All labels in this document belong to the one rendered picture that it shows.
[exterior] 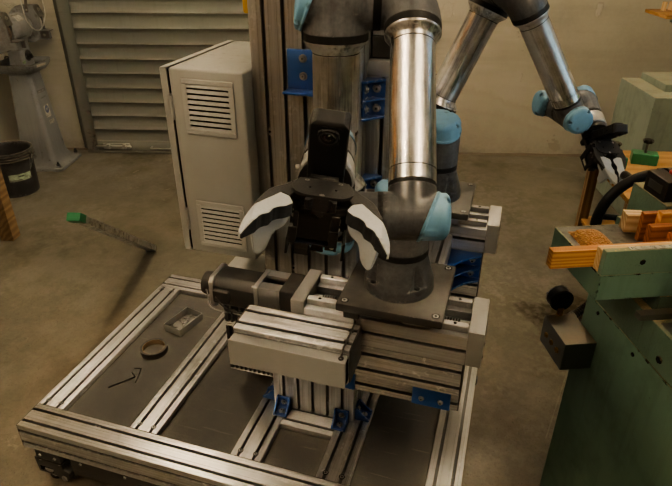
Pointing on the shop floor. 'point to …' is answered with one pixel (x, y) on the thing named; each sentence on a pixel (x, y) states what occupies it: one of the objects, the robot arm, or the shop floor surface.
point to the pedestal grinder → (31, 83)
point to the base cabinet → (612, 416)
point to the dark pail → (18, 168)
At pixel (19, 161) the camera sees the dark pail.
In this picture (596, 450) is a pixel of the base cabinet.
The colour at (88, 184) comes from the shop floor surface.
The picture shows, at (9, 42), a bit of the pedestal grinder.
